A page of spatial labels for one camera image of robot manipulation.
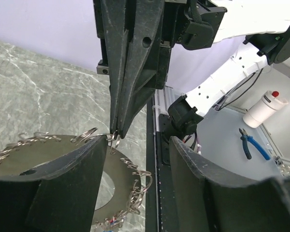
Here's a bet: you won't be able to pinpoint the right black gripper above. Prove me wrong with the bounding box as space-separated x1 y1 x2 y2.
94 0 227 139

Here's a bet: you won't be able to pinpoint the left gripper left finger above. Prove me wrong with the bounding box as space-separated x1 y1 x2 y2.
0 135 108 232

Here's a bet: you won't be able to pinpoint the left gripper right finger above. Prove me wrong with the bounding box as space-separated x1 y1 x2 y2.
169 137 290 232

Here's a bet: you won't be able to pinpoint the blue tag key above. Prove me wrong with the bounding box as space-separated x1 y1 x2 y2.
109 215 118 225

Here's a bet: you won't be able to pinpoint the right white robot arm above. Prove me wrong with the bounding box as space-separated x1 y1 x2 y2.
93 0 290 138

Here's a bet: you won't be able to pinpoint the white cylinder red button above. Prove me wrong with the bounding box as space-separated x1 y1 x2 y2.
243 90 289 128

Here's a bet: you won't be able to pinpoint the blue handled pliers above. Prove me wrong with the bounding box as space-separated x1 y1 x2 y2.
239 128 271 160

